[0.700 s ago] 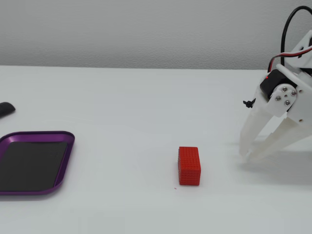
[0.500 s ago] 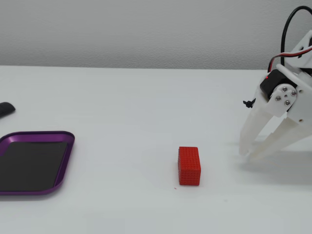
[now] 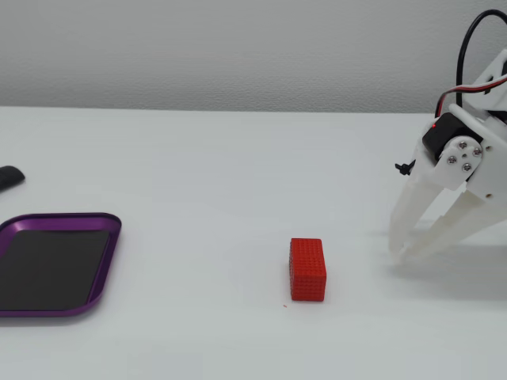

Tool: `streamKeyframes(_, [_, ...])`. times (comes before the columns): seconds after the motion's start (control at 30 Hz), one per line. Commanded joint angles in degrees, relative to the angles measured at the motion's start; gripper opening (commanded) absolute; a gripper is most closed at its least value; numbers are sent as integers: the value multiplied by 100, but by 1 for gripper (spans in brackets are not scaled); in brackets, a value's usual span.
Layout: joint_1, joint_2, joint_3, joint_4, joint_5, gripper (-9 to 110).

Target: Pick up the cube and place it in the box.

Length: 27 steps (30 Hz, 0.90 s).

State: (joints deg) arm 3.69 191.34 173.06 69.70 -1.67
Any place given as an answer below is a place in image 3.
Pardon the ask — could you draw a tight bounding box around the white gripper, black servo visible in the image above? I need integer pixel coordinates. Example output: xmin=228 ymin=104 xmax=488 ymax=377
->
xmin=388 ymin=104 xmax=507 ymax=264

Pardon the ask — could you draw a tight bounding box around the red textured rectangular block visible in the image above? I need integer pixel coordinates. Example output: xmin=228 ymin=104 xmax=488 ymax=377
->
xmin=289 ymin=237 xmax=329 ymax=303

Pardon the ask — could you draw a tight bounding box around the small black mounted part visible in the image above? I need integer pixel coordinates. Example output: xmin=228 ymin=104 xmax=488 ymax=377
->
xmin=394 ymin=158 xmax=417 ymax=176

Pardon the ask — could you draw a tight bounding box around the purple metal tray, black liner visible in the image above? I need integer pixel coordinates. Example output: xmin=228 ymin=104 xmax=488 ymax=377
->
xmin=0 ymin=211 xmax=123 ymax=319

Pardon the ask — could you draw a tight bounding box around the black rounded object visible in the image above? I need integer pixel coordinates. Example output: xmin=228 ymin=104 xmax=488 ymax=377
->
xmin=0 ymin=165 xmax=27 ymax=194

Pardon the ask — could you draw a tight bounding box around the red white black servo wire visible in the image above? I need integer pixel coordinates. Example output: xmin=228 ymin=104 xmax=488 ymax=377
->
xmin=434 ymin=74 xmax=507 ymax=120

